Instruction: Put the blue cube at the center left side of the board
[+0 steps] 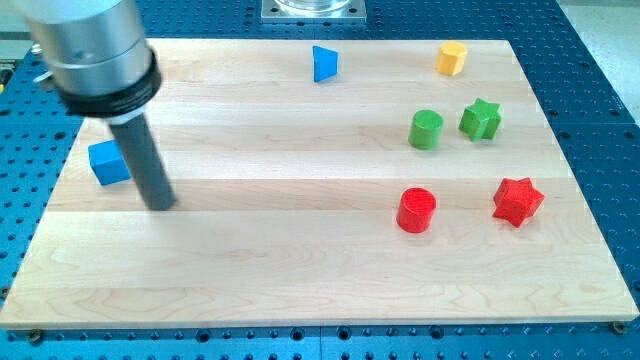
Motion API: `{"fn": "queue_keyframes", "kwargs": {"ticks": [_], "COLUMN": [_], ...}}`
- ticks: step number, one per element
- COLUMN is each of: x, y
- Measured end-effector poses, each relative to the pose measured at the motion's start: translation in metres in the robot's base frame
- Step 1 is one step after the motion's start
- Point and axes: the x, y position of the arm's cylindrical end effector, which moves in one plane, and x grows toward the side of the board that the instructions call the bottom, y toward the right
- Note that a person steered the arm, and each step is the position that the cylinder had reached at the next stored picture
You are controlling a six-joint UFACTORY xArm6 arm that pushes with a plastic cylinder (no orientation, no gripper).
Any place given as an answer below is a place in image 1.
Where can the red star block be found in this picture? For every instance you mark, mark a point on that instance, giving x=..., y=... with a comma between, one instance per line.
x=516, y=200

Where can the green cylinder block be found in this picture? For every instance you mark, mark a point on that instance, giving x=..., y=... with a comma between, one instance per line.
x=425, y=129

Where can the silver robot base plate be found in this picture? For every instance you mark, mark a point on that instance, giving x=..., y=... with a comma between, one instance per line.
x=313, y=11

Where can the red cylinder block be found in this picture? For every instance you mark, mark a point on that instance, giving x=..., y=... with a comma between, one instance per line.
x=416, y=208

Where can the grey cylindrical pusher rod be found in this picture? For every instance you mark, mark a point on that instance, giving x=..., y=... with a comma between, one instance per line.
x=142, y=158

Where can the yellow hexagonal block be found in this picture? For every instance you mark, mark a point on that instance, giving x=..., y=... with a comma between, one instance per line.
x=451, y=58

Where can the light wooden board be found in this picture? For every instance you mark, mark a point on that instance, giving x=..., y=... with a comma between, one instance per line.
x=287, y=195

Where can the blue triangular prism block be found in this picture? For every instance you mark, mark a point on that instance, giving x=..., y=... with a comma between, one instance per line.
x=325, y=63

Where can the green star block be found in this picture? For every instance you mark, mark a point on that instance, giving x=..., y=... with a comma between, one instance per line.
x=480, y=120

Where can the blue wooden cube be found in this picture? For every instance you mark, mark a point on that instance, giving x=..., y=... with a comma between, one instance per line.
x=107, y=163

